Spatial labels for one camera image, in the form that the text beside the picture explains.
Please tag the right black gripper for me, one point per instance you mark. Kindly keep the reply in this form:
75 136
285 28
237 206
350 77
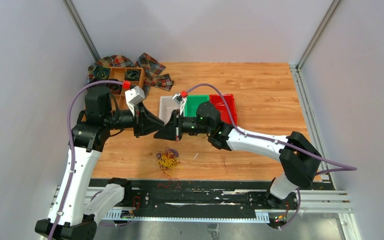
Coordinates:
173 131

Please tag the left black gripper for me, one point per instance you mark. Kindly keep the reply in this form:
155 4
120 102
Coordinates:
144 122

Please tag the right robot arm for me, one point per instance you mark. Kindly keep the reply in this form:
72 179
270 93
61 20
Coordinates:
297 156

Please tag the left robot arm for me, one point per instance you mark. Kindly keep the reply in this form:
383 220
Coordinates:
70 218

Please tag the white plastic bin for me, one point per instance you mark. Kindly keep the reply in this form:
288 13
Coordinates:
166 106

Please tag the green plastic bin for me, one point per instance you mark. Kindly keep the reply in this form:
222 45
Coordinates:
192 103

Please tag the rolled dark tie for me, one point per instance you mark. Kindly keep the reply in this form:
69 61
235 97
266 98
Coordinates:
101 72
115 88
132 75
95 83

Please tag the wooden compartment tray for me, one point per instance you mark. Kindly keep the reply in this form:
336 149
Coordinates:
122 82

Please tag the red plastic bin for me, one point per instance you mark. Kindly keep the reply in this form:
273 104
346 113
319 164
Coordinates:
226 116

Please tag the plaid cloth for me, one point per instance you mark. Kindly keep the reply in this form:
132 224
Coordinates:
153 70

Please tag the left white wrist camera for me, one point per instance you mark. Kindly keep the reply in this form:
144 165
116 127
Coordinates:
133 97

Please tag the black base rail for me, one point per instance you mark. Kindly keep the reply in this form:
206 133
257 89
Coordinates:
202 200

